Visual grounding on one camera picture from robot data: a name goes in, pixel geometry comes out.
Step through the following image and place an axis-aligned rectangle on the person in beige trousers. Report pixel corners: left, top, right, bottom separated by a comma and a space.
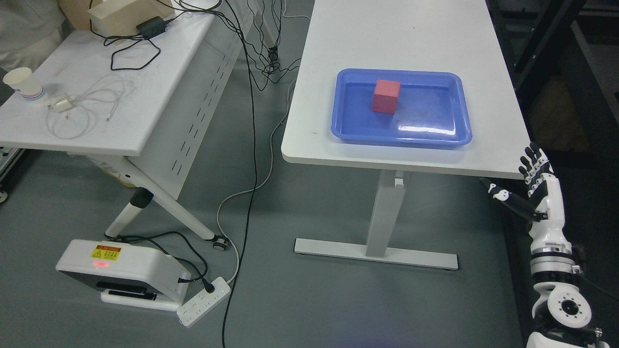
0, 0, 66, 72

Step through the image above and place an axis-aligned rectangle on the white folding table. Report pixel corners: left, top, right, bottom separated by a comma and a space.
1, 0, 253, 249

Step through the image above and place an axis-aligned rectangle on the white paper cup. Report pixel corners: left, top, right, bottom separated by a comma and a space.
2, 67, 48, 102

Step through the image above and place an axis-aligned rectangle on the pink foam block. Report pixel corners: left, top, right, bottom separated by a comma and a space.
372, 79, 401, 115

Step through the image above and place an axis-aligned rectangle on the black power adapter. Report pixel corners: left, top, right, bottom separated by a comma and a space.
136, 17, 167, 40

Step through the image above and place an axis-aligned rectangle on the white power strip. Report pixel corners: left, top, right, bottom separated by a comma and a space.
177, 277, 231, 328

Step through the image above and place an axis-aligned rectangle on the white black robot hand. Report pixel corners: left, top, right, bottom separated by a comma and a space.
480, 142, 573, 255

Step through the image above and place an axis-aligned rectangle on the black floor cable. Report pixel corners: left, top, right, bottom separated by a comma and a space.
220, 0, 259, 348

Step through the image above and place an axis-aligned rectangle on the white standing desk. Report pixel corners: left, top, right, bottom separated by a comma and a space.
281, 0, 529, 270

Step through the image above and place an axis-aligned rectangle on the white box device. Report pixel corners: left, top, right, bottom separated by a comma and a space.
56, 239, 192, 311

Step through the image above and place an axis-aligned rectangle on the blue plastic tray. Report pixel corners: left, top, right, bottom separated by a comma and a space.
331, 69, 473, 148

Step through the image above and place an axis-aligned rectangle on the white thin cable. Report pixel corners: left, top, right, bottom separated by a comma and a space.
46, 72, 136, 141

